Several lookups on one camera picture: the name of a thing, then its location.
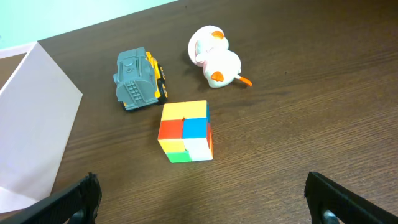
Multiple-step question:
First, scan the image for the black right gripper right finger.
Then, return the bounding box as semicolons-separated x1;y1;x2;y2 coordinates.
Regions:
304;172;397;224

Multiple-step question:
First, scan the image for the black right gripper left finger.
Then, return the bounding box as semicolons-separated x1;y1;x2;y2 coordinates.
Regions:
1;172;102;224

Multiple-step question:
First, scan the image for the colourful puzzle cube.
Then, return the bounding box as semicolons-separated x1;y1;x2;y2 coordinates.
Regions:
157;100;213;163

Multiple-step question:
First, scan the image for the grey yellow toy truck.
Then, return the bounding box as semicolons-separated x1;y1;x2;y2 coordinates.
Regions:
113;47;168;111

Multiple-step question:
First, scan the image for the white duck toy pink hat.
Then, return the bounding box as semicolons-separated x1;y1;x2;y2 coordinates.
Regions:
187;25;252;88

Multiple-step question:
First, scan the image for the white open box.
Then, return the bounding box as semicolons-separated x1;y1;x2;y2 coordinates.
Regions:
1;42;83;213

